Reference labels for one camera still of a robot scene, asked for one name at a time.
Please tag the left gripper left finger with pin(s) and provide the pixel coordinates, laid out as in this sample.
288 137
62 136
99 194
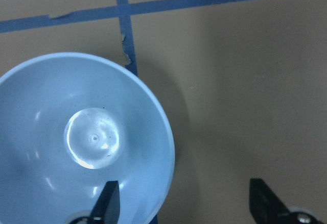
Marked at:
107 207

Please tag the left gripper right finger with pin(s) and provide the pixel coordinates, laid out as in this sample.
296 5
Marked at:
265 207

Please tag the blue bowl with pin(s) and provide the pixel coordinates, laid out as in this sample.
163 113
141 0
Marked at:
70 122

